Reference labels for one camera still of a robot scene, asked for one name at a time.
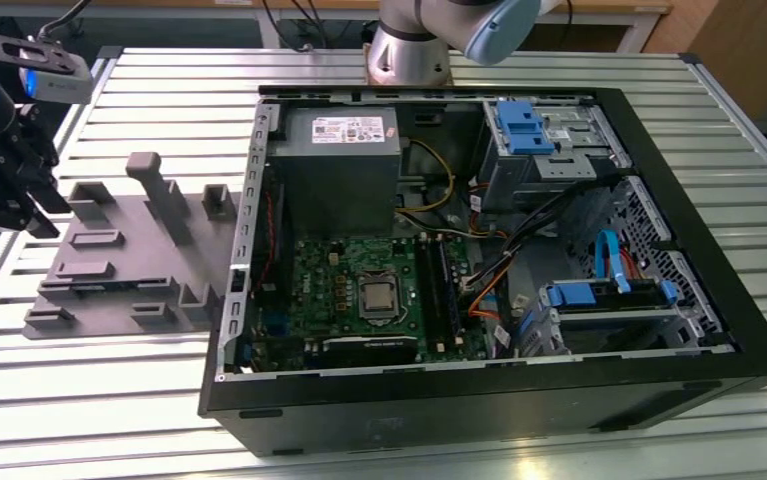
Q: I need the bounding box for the black RAM slot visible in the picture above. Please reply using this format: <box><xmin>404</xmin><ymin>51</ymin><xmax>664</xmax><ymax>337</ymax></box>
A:
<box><xmin>416</xmin><ymin>235</ymin><xmax>445</xmax><ymax>352</ymax></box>

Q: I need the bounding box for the grey parts rack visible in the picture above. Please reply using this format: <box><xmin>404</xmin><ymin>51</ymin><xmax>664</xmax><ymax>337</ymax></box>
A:
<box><xmin>22</xmin><ymin>151</ymin><xmax>245</xmax><ymax>341</ymax></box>

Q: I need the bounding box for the grey power supply unit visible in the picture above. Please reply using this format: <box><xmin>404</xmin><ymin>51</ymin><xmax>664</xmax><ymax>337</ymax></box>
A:
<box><xmin>268</xmin><ymin>105</ymin><xmax>404</xmax><ymax>239</ymax></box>

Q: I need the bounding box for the green motherboard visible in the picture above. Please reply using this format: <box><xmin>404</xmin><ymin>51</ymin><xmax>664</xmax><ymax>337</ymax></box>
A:
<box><xmin>240</xmin><ymin>234</ymin><xmax>492</xmax><ymax>374</ymax></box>

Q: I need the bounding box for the CPU socket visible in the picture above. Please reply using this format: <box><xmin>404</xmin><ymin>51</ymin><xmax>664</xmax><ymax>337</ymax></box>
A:
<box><xmin>350</xmin><ymin>268</ymin><xmax>412</xmax><ymax>329</ymax></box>

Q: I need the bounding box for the silver CPU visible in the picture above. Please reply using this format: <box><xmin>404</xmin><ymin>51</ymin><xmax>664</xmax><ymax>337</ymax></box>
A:
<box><xmin>358</xmin><ymin>283</ymin><xmax>402</xmax><ymax>312</ymax></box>

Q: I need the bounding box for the black graphics card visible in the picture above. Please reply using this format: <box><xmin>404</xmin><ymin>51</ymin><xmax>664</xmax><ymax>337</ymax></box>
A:
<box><xmin>320</xmin><ymin>335</ymin><xmax>422</xmax><ymax>369</ymax></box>

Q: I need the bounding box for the blue drive carrier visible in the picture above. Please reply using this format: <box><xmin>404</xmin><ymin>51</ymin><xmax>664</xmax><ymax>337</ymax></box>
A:
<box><xmin>497</xmin><ymin>100</ymin><xmax>558</xmax><ymax>157</ymax></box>

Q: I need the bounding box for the black open PC case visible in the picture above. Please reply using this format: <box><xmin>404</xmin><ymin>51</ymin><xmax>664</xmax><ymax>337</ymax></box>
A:
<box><xmin>195</xmin><ymin>83</ymin><xmax>767</xmax><ymax>459</ymax></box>

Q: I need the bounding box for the silver drive cage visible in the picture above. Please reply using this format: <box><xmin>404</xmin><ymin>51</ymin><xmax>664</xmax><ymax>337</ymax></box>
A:
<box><xmin>480</xmin><ymin>97</ymin><xmax>632</xmax><ymax>211</ymax></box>

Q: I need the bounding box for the hard disk in blue carrier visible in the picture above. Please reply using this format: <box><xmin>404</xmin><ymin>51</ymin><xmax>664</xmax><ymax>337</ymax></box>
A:
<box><xmin>542</xmin><ymin>279</ymin><xmax>683</xmax><ymax>314</ymax></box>

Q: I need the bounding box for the silver disk bay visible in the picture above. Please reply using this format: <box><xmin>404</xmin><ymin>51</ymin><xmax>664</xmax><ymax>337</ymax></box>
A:
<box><xmin>536</xmin><ymin>279</ymin><xmax>719</xmax><ymax>356</ymax></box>

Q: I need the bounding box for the wooden cabinet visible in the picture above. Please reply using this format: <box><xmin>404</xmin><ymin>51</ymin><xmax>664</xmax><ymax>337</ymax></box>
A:
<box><xmin>643</xmin><ymin>0</ymin><xmax>767</xmax><ymax>136</ymax></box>

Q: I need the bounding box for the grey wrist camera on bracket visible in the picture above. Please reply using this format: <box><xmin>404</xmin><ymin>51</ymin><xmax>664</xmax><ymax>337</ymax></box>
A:
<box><xmin>0</xmin><ymin>29</ymin><xmax>97</xmax><ymax>105</ymax></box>

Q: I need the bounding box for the yellow wire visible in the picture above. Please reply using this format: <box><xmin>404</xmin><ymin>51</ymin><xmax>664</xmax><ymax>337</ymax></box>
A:
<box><xmin>400</xmin><ymin>139</ymin><xmax>458</xmax><ymax>216</ymax></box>

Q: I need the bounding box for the orange wire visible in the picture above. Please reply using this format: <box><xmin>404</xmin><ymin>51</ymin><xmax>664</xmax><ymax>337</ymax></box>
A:
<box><xmin>466</xmin><ymin>279</ymin><xmax>513</xmax><ymax>321</ymax></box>

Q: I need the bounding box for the black cable bundle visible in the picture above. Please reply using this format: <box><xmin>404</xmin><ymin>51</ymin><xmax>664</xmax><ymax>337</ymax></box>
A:
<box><xmin>462</xmin><ymin>177</ymin><xmax>625</xmax><ymax>294</ymax></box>

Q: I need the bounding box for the blue wire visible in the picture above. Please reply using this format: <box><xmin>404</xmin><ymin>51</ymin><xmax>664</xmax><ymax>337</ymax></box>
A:
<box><xmin>594</xmin><ymin>229</ymin><xmax>632</xmax><ymax>294</ymax></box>

